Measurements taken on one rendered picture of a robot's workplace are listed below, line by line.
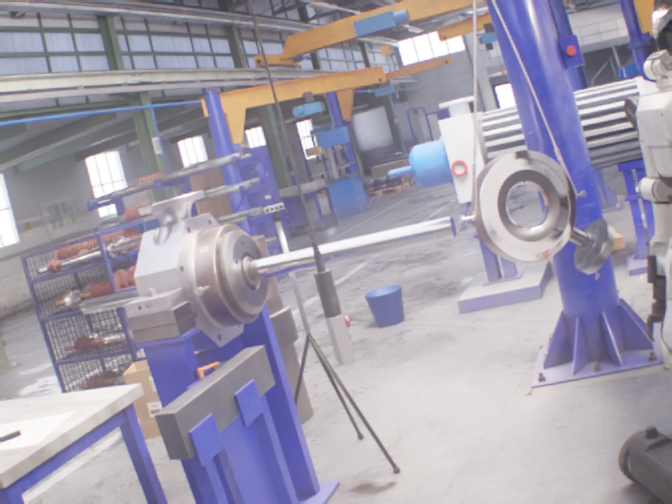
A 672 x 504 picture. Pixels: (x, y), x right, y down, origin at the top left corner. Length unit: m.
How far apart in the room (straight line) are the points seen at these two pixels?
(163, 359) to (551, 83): 2.36
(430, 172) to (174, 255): 3.75
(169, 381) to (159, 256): 0.45
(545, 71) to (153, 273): 2.22
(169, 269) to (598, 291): 2.29
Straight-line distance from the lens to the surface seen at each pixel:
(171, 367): 2.80
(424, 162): 6.32
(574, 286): 4.19
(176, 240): 2.89
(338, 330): 2.01
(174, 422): 2.18
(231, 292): 2.83
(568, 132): 4.08
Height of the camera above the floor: 1.42
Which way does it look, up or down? 7 degrees down
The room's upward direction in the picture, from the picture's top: 15 degrees counter-clockwise
